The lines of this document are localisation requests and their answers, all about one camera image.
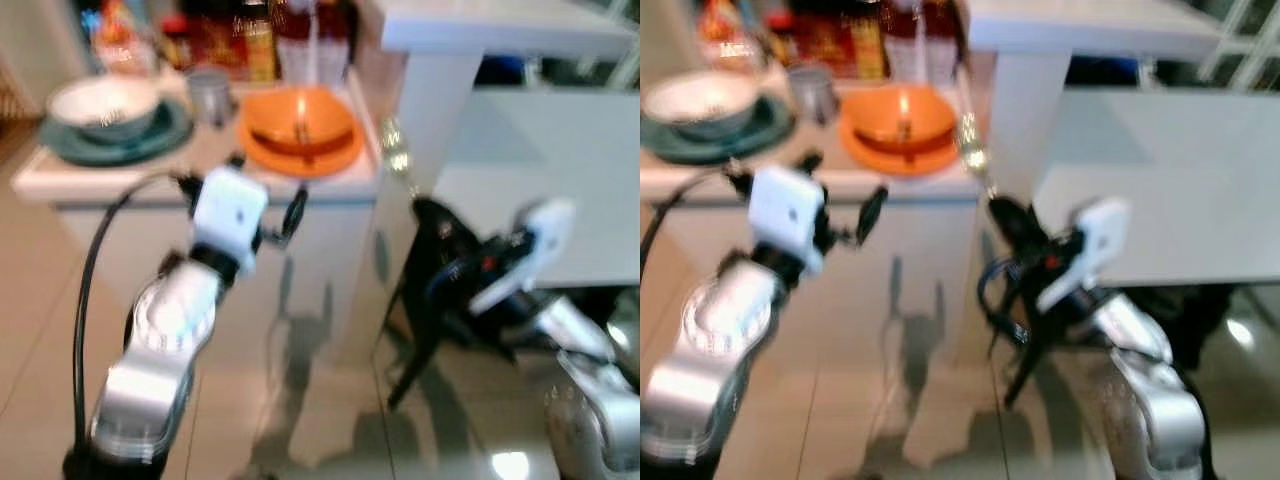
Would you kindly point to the red printed box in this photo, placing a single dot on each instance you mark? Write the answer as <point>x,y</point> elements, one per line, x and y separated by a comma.
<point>825,45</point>
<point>215,45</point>

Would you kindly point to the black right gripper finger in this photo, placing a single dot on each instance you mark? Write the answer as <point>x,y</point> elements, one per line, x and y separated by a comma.
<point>438,228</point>
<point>1028,365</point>
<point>418,365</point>
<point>1015,225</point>

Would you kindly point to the yellow label bottle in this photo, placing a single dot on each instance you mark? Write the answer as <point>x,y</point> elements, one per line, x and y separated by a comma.
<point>868,48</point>
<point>261,50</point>

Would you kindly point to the orange plate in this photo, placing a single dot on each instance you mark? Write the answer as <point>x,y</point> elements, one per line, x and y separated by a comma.
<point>900,166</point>
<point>300,167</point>

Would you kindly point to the red orange snack bag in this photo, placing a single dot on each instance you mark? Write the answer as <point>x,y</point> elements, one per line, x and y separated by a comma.
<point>725,35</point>
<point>122,40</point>

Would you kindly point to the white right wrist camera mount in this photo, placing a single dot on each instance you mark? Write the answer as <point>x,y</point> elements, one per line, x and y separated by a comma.
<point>545,235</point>
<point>1100,235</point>

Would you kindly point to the grey mug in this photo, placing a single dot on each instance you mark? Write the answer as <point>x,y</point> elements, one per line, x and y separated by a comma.
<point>812,95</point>
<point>210,98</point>

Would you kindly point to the white table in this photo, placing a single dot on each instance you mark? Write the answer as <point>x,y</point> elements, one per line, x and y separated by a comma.
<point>1090,30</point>
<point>500,30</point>

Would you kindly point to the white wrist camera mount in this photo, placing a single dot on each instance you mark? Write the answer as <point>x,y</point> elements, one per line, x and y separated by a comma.
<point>785,215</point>
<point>228,215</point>
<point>1100,235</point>
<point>545,235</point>

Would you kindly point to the dark green plate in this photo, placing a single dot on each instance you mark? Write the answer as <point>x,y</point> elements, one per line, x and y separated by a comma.
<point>70,148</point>
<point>668,145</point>

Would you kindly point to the orange bowl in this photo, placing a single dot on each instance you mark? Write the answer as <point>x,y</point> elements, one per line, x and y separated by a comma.
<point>272,115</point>
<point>873,115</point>

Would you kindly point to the white panel cabinet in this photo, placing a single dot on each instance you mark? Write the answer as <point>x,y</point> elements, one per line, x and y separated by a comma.
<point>1180,160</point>
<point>560,160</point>

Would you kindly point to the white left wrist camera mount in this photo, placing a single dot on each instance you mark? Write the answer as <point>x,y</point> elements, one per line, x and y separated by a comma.
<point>228,215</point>
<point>785,215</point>

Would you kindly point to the white and green bowl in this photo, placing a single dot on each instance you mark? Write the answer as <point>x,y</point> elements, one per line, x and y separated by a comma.
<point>105,100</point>
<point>700,98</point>

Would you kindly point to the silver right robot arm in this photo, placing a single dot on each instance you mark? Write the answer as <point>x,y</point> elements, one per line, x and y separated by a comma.
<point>590,420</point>
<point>1160,410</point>

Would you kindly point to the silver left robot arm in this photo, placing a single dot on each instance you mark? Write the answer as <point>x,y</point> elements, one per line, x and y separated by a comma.
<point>160,330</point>
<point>715,330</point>

